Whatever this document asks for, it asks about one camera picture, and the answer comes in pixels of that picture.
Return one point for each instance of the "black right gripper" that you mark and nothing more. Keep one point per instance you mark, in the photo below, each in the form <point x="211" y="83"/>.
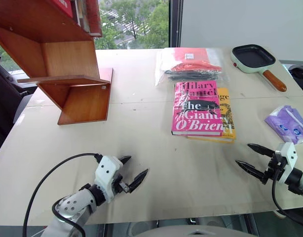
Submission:
<point x="275" y="170"/>

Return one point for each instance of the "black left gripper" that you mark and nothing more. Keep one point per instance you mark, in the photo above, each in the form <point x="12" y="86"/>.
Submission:
<point x="120" y="186"/>

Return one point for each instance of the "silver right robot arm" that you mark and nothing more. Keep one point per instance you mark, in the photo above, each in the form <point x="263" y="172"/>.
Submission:
<point x="298" y="179"/>

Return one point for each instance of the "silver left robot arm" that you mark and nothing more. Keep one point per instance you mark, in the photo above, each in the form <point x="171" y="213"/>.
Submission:
<point x="72" y="206"/>

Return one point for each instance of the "yellow book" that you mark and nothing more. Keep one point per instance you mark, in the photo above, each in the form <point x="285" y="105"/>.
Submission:
<point x="226" y="118"/>

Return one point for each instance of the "pink hardcover book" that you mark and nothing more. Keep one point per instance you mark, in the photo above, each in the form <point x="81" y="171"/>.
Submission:
<point x="197" y="109"/>

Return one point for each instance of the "brown wooden bookshelf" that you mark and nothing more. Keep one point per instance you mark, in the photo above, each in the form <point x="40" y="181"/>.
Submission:
<point x="57" y="56"/>

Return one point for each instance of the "dark red book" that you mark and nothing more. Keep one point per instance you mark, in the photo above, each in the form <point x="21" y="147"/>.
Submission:
<point x="94" y="17"/>

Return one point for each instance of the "red box with white print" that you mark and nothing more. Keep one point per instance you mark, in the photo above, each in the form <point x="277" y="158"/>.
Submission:
<point x="64" y="6"/>

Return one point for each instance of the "purple tissue pack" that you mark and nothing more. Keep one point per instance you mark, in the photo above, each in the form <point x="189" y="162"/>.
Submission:
<point x="288" y="123"/>

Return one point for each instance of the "grey rounded robot body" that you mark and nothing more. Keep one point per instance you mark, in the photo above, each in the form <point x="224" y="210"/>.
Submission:
<point x="188" y="232"/>

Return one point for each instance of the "dark object with grey edge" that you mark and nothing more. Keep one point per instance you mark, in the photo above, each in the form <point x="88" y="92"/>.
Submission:
<point x="300" y="79"/>

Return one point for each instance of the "green electric frying pan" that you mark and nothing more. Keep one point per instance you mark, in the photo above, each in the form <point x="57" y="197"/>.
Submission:
<point x="253" y="58"/>

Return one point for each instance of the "black bundle in bag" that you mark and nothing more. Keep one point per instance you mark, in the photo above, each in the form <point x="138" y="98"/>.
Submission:
<point x="191" y="74"/>

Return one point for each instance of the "clear plastic bag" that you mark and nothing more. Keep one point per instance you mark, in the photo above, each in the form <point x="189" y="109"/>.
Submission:
<point x="163" y="64"/>

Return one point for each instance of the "red folded item with label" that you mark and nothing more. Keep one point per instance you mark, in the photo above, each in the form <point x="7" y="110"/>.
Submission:
<point x="193" y="60"/>

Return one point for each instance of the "black chair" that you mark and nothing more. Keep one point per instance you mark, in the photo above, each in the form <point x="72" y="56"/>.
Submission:
<point x="6" y="98"/>

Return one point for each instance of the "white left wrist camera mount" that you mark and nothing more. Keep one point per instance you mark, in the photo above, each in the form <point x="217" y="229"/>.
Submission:
<point x="107" y="170"/>

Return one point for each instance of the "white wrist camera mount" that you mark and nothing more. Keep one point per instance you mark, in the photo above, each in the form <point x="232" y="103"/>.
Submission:
<point x="288" y="154"/>
<point x="107" y="170"/>

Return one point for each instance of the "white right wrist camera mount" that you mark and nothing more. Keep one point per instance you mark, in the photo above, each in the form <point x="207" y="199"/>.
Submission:
<point x="288" y="154"/>

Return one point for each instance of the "black window frame post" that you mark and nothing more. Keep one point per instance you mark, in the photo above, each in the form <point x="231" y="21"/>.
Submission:
<point x="175" y="23"/>

